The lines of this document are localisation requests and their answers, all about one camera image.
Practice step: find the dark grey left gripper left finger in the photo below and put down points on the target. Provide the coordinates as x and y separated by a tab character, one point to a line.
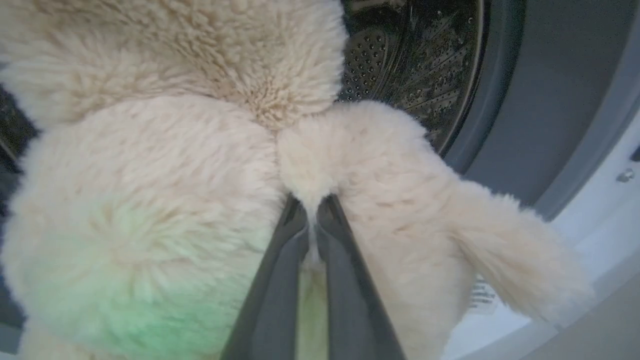
272	300

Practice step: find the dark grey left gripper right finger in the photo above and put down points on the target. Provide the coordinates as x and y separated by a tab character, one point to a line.
350	300

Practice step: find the cream fluffy plush toy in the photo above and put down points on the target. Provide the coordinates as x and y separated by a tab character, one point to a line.
150	175

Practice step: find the white plush toy care label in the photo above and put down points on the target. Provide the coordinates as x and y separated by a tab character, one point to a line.
482	296

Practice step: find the white front-load washing machine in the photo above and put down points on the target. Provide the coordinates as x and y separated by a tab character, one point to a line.
590	240

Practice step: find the grey rubber door gasket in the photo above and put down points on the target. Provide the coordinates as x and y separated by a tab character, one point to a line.
530	90

